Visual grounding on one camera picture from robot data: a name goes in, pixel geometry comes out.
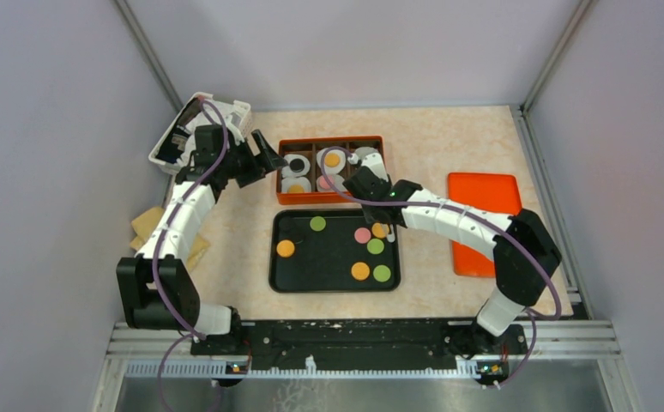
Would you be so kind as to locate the metal tongs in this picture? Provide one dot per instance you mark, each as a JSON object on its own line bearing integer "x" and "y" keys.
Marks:
{"x": 389, "y": 233}

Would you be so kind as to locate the paper cup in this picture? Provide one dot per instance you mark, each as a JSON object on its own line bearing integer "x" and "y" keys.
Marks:
{"x": 285, "y": 171}
{"x": 360, "y": 153}
{"x": 287, "y": 182}
{"x": 338, "y": 184}
{"x": 336, "y": 170}

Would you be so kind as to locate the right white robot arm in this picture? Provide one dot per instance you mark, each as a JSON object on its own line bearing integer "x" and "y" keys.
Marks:
{"x": 522, "y": 250}

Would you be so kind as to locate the paper cup back left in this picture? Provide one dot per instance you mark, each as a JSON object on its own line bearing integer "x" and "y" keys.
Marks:
{"x": 285, "y": 171}

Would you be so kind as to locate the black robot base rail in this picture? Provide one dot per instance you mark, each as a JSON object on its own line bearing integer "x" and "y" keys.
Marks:
{"x": 397, "y": 347}

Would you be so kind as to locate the green cookie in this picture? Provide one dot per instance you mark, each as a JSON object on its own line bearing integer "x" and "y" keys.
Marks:
{"x": 318, "y": 223}
{"x": 375, "y": 246}
{"x": 382, "y": 273}

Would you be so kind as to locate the green cookie bottom right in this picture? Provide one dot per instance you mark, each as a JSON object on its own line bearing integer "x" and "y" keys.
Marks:
{"x": 382, "y": 273}

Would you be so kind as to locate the orange box lid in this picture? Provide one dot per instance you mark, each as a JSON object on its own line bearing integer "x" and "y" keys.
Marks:
{"x": 488, "y": 191}

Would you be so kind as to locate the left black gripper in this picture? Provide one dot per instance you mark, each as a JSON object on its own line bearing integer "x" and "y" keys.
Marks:
{"x": 259, "y": 165}

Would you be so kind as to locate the orange cookie box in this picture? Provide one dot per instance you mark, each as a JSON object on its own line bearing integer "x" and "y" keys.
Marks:
{"x": 309, "y": 147}

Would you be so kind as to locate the paper cup front middle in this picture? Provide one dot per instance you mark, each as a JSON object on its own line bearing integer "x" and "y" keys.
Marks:
{"x": 338, "y": 184}

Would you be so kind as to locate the paper cup front left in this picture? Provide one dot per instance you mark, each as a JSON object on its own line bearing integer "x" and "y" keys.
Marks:
{"x": 287, "y": 182}

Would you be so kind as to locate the black cookie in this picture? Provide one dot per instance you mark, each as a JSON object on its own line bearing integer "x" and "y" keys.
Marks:
{"x": 297, "y": 238}
{"x": 297, "y": 165}

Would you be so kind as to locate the black cookie tray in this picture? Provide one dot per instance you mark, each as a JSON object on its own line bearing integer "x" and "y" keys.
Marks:
{"x": 322, "y": 263}

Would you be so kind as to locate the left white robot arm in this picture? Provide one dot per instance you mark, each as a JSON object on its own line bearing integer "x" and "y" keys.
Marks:
{"x": 156, "y": 290}

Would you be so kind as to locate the yellow sponge cloth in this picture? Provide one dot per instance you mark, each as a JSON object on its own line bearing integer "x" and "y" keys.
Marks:
{"x": 143, "y": 226}

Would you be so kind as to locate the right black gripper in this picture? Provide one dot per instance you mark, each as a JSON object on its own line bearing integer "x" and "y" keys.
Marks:
{"x": 369, "y": 219}

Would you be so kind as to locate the white plastic basket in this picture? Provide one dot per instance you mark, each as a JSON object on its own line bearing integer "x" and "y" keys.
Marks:
{"x": 173, "y": 149}

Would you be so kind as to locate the pink cookie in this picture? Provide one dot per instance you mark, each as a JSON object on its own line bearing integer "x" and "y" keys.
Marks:
{"x": 325, "y": 183}
{"x": 362, "y": 235}

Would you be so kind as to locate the green cookie right middle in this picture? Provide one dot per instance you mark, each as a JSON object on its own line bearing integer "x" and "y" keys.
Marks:
{"x": 375, "y": 246}

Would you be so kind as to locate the paper cup back right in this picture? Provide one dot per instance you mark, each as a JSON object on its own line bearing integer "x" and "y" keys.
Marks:
{"x": 360, "y": 153}

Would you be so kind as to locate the paper cup back middle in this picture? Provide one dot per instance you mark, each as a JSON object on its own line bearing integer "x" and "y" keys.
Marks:
{"x": 336, "y": 170}

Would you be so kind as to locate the green cookie top left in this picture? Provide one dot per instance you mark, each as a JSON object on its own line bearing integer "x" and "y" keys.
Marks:
{"x": 318, "y": 223}

